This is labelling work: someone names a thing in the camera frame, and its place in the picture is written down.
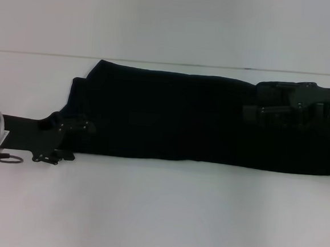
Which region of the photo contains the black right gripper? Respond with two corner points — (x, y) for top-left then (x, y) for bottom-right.
(241, 76), (330, 132)

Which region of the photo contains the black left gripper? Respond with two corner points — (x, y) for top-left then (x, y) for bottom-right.
(0, 108), (98, 169)

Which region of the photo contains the black shirt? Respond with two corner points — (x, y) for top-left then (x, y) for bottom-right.
(49, 55), (330, 179)

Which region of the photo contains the left gripper cable with plug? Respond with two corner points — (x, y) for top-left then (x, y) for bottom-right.
(0, 152), (25, 167)

